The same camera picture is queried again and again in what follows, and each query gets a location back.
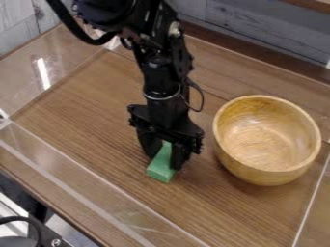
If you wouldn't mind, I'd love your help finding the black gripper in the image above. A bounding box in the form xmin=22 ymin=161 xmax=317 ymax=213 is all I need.
xmin=129 ymin=94 xmax=203 ymax=171

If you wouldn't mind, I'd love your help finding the green rectangular block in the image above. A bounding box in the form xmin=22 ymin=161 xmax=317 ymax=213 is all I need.
xmin=147 ymin=142 xmax=175 ymax=183

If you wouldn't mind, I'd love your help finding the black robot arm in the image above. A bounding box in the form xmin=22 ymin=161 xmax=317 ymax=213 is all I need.
xmin=47 ymin=0 xmax=205 ymax=170

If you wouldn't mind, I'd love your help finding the light brown wooden bowl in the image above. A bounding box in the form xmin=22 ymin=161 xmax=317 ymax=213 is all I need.
xmin=213 ymin=95 xmax=322 ymax=186

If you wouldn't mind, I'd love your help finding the clear acrylic tray wall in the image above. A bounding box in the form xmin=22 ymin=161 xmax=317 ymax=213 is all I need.
xmin=0 ymin=109 xmax=210 ymax=247

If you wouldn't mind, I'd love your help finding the black metal mount plate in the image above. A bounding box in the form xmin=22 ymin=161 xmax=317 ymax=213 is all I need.
xmin=27 ymin=215 xmax=74 ymax=247

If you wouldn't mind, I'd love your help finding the black cable at corner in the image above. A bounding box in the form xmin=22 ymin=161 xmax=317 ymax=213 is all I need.
xmin=0 ymin=216 xmax=47 ymax=247

